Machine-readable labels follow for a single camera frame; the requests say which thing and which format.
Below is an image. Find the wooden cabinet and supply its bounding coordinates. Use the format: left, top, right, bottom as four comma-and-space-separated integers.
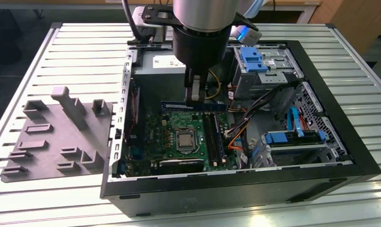
310, 0, 381, 55

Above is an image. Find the green motherboard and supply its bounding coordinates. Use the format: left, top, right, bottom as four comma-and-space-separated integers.
124, 111, 242, 177

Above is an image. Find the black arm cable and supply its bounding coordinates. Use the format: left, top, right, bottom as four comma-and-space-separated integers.
120, 0, 142, 42

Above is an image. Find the black PC case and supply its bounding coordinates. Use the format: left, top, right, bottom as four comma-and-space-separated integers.
99, 39, 381, 217

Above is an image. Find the black graphics card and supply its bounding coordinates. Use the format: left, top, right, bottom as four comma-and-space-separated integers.
151, 158, 206, 175

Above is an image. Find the grey parts rack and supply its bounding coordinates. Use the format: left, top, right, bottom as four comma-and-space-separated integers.
0, 86, 116, 183

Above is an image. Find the metal drive cage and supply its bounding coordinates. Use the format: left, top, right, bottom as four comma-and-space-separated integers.
234, 44, 306, 100

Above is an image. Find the blue data wire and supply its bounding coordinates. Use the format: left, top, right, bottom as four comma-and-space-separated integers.
287, 107, 307, 138

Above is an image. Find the silver CPU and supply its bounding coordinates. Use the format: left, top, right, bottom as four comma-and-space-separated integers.
178, 135, 195, 148

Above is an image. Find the wooden desk white frame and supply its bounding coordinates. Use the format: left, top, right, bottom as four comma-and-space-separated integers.
74, 0, 324, 24

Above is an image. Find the white power supply label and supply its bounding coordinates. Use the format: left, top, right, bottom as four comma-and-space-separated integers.
152, 55, 183, 70

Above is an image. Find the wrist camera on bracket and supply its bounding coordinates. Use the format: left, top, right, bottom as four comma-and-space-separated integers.
132, 4, 172, 44

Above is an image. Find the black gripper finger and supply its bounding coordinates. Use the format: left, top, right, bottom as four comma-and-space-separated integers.
183, 68, 211, 106

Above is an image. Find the CPU socket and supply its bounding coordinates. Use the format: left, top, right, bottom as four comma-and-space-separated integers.
174, 127, 200, 155

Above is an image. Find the blue drive bay latch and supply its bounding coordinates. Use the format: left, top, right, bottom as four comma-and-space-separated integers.
240, 46, 270, 73

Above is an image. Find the black wire bundle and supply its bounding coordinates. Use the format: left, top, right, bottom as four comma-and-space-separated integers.
243, 81, 302, 120

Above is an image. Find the hard disk in blue carrier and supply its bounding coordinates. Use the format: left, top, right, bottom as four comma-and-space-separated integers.
262, 131, 328, 148

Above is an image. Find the grey power supply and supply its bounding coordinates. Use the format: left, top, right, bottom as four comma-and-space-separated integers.
132, 51, 187, 112

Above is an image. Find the blue RAM stick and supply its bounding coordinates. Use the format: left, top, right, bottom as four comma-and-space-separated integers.
160, 101, 228, 112
215, 113, 227, 164

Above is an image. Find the yellow wire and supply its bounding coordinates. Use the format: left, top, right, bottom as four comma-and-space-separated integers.
208, 70, 223, 100

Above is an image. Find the orange wire bundle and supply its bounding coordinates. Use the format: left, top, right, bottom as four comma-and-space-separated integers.
227, 132, 254, 152

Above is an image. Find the white wrist webcam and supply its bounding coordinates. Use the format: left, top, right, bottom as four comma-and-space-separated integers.
230, 23, 263, 47

